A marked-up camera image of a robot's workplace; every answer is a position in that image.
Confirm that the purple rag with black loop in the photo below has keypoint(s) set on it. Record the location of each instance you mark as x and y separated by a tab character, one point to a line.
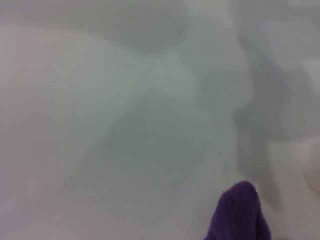
237	215

